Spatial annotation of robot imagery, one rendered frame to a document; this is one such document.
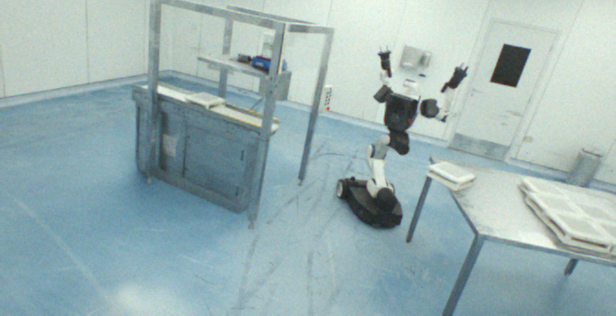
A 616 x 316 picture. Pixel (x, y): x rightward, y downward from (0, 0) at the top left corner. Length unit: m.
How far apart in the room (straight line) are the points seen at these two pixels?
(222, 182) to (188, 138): 0.48
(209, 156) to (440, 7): 4.38
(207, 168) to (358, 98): 3.77
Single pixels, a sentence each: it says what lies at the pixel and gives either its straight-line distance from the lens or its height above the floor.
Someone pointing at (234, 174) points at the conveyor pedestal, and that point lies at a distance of 3.03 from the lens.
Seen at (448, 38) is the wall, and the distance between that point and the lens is 6.22.
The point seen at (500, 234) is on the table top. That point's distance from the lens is 2.22.
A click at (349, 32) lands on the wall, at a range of 6.27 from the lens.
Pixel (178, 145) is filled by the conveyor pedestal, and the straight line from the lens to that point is 3.33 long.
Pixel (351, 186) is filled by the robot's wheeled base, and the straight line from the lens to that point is 3.63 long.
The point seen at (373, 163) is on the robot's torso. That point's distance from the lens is 3.55.
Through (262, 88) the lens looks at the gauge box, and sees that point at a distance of 2.88.
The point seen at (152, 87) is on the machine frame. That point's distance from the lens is 3.22.
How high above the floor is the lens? 1.74
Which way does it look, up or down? 20 degrees down
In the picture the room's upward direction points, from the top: 11 degrees clockwise
